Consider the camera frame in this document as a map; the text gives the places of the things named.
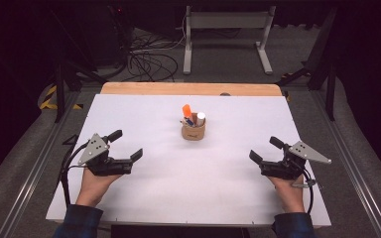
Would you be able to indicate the orange pink highlighter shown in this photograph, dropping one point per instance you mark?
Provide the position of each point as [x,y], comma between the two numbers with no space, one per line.
[187,110]

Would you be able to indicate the yellow black hazard tape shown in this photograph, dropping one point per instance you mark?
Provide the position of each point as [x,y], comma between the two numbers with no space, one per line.
[48,105]

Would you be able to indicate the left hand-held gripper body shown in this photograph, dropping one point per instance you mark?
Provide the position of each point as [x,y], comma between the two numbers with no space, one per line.
[102,165]

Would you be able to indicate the white table cover sheet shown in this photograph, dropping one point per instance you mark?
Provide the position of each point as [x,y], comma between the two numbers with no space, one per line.
[191,191]

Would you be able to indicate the wooden pen holder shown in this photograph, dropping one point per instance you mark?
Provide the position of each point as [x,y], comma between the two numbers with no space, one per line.
[193,134]

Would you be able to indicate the blue pen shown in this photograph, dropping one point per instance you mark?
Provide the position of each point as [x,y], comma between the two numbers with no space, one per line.
[189,122]

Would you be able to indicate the black tripod stand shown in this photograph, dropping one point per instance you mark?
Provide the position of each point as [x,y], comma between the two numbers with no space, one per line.
[59,92]

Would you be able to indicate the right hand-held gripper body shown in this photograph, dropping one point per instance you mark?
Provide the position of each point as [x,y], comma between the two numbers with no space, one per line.
[287,167]

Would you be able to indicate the white glue stick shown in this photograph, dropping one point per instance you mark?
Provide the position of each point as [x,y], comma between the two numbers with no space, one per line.
[200,119]

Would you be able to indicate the black triangular bracket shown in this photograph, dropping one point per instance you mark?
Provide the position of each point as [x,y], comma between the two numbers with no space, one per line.
[66,142]

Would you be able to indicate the person's left hand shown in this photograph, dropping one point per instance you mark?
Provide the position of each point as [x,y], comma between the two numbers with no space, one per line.
[92,190]

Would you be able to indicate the black slanted stand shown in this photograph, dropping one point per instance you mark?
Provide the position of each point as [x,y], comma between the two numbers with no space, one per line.
[330,92]

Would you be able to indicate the grey metal stand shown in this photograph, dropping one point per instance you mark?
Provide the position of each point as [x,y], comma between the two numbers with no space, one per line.
[228,20]

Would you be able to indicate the person's right hand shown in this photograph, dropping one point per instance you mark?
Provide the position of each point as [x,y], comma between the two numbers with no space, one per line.
[291,198]

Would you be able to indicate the black computer tower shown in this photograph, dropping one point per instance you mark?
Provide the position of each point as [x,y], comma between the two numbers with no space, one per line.
[109,33]

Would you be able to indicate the aluminium floor rail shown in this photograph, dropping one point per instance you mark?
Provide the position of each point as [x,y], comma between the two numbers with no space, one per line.
[360,185]
[28,185]

